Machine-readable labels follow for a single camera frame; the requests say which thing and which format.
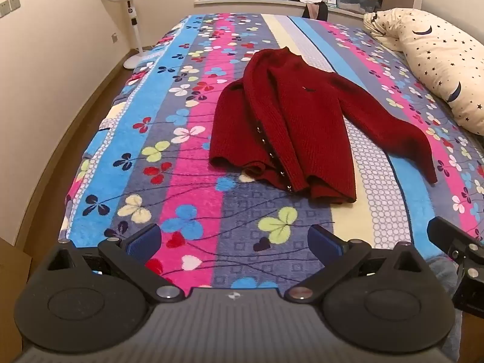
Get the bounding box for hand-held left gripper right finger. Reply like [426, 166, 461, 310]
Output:
[283, 225, 430, 304]

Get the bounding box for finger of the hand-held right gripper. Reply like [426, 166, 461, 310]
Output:
[427, 216, 484, 263]

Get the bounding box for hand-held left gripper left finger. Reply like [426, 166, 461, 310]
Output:
[47, 224, 185, 304]

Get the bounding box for red knitted sweater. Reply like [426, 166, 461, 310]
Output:
[209, 46, 438, 205]

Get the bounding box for person's grey pants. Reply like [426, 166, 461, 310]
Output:
[427, 257, 465, 360]

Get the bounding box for striped floral blanket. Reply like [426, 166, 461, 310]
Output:
[58, 13, 484, 299]

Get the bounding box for brown wooden board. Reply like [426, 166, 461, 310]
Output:
[0, 237, 33, 348]

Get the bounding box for cream star print pillow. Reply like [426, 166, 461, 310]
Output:
[363, 8, 484, 137]

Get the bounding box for white window sill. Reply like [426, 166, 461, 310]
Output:
[195, 0, 364, 19]

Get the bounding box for wall switch panel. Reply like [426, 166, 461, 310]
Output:
[0, 0, 20, 18]

